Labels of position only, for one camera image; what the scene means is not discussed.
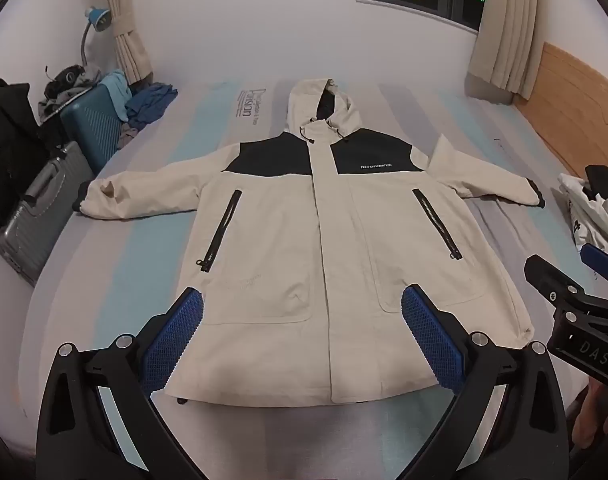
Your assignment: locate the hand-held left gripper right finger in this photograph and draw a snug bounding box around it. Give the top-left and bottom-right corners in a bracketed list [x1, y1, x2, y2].
[401, 284, 569, 480]

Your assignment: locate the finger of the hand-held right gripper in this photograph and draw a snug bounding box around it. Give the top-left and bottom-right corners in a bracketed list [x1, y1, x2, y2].
[581, 243, 608, 286]
[524, 255, 608, 323]

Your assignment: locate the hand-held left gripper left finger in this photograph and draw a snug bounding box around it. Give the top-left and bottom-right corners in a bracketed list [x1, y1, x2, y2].
[36, 287, 205, 480]

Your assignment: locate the beige and black hooded jacket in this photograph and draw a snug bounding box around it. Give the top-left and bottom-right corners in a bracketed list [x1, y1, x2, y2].
[73, 78, 545, 407]

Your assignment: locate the dark blue clothes pile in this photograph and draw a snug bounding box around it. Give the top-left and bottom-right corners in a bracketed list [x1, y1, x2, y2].
[125, 82, 179, 128]

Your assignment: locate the person's right hand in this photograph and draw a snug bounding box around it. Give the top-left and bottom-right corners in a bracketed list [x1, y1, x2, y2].
[574, 377, 608, 451]

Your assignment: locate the white printed garment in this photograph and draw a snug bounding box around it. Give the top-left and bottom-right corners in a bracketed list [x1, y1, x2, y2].
[558, 172, 608, 261]

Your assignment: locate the black object on white garment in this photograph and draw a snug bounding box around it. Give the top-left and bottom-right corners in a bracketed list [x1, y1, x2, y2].
[585, 165, 608, 203]

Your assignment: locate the striped bed sheet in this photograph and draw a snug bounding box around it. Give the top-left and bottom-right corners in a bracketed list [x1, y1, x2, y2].
[0, 78, 608, 480]

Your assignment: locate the wooden headboard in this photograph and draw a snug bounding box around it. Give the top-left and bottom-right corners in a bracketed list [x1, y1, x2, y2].
[514, 42, 608, 196]

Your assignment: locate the grey hard suitcase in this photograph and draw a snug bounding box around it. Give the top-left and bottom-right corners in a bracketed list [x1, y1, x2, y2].
[0, 141, 96, 286]

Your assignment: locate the brown cloth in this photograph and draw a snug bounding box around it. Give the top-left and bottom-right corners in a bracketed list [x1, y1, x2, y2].
[118, 124, 141, 150]

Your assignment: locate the teal ribbed suitcase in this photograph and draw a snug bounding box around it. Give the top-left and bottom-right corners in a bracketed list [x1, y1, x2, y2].
[59, 84, 130, 173]

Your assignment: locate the beige curtain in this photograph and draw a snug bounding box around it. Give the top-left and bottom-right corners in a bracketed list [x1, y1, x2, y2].
[98, 0, 152, 83]
[464, 0, 549, 106]

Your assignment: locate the light blue cloth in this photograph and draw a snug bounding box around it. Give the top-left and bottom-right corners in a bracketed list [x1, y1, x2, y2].
[98, 70, 133, 123]

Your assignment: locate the black coat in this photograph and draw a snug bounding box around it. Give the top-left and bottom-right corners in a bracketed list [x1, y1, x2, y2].
[0, 76, 50, 228]

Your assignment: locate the black bag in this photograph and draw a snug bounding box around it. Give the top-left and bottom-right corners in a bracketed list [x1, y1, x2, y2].
[44, 64, 87, 101]

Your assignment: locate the blue desk lamp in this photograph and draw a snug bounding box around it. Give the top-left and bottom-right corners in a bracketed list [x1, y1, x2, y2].
[80, 6, 115, 68]

